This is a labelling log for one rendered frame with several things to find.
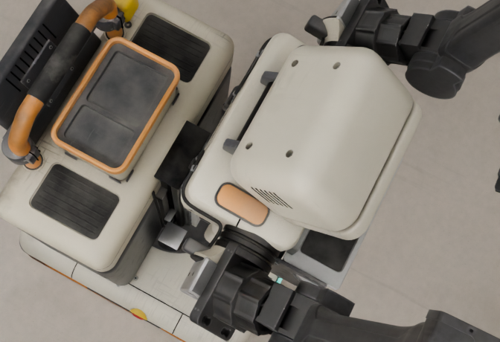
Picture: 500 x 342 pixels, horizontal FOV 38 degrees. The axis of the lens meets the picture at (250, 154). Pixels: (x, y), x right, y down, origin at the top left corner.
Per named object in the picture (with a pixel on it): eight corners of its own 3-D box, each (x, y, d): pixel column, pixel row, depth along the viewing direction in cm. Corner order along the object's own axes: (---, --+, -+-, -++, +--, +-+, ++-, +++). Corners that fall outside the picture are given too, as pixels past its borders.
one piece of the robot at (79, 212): (47, 248, 197) (-56, 186, 116) (149, 83, 210) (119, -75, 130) (155, 308, 195) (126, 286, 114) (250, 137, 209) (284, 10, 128)
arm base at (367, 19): (368, -16, 108) (332, 50, 105) (417, -11, 103) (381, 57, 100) (388, 19, 114) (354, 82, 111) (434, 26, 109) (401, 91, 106)
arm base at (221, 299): (231, 238, 97) (187, 319, 94) (277, 256, 92) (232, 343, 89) (260, 262, 103) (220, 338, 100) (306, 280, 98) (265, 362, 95)
